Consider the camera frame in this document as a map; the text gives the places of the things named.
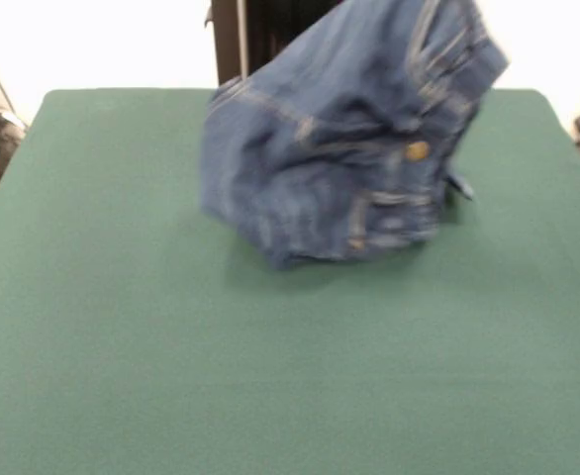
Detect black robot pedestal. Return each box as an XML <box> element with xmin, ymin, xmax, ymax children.
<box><xmin>204</xmin><ymin>0</ymin><xmax>340</xmax><ymax>89</ymax></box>

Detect blue denim jeans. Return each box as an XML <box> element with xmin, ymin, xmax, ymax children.
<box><xmin>198</xmin><ymin>0</ymin><xmax>513</xmax><ymax>272</ymax></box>

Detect dark green table cloth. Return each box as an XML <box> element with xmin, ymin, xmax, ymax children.
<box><xmin>0</xmin><ymin>87</ymin><xmax>580</xmax><ymax>475</ymax></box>

